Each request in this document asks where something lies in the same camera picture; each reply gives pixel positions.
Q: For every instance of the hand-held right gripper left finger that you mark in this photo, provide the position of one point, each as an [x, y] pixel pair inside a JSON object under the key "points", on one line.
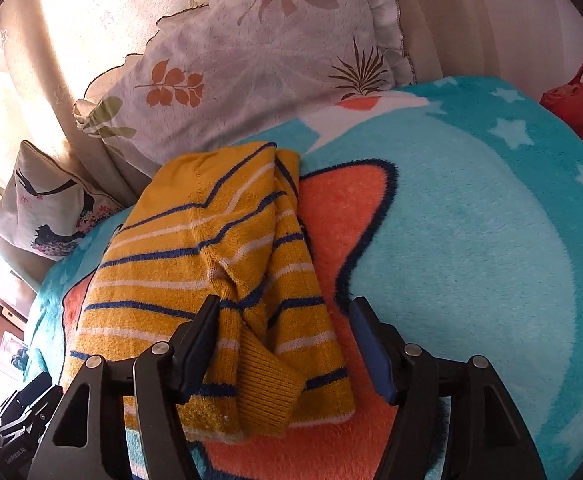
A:
{"points": [[199, 355]]}

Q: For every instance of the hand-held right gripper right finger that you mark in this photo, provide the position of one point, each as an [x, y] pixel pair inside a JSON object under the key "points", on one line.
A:
{"points": [[371, 345]]}

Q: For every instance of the yellow striped sweater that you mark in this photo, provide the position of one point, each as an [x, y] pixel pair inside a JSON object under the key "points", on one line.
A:
{"points": [[171, 240]]}

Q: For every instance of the turquoise star print blanket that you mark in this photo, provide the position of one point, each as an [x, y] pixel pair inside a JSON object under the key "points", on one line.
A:
{"points": [[471, 235]]}

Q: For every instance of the small bird print cushion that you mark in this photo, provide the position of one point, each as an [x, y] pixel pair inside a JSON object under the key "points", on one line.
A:
{"points": [[41, 200]]}

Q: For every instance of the white leaf print pillow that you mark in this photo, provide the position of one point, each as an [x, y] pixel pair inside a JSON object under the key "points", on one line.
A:
{"points": [[251, 70]]}

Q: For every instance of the beige curtain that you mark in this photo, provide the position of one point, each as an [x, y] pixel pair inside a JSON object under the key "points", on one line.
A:
{"points": [[71, 35]]}

